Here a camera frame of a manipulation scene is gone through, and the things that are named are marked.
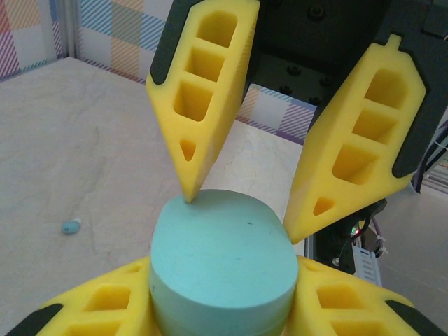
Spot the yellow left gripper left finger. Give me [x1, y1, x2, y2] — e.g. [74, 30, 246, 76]
[5, 255, 155, 336]

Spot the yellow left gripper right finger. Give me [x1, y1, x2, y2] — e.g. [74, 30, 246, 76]
[290, 255, 442, 336]

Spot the blue wireless earbud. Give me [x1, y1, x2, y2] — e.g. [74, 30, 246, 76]
[61, 217, 83, 236]

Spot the blue earbud charging case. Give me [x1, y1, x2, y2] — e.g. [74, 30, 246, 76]
[148, 188, 300, 336]

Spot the white slotted cable duct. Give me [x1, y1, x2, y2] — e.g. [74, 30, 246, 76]
[352, 244, 384, 286]

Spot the aluminium corner post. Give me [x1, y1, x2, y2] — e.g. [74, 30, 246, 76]
[62, 0, 80, 60]

